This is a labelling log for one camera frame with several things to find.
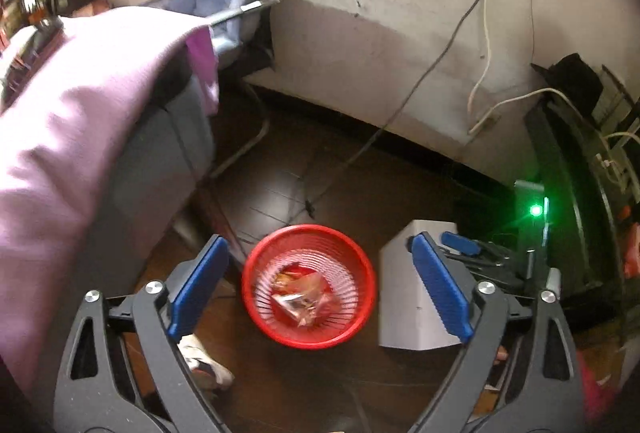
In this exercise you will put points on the purple cloth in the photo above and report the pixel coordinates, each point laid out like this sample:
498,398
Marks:
75,123

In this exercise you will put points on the black office chair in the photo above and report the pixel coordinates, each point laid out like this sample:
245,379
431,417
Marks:
260,58

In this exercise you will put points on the white cardboard box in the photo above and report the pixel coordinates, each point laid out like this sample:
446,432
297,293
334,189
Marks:
400,298

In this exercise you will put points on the crumpled clear orange wrapper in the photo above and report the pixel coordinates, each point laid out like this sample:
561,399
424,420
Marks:
305,298

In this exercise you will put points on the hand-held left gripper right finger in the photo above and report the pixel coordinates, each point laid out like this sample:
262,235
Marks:
440,288

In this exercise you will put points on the white sneaker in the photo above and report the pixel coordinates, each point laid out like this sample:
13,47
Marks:
210,363

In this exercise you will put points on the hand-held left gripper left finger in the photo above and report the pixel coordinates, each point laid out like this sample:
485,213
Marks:
200,283

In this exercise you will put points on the grey table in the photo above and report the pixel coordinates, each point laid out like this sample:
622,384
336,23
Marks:
155,163

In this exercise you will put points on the person's right forearm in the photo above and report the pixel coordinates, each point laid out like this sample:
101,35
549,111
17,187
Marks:
597,388

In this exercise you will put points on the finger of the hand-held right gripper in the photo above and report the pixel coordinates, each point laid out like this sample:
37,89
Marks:
460,243
492,272

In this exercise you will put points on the black hat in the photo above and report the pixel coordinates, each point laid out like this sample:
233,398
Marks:
572,80

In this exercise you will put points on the red plastic mesh basket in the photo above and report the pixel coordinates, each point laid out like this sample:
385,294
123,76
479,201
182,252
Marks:
260,293

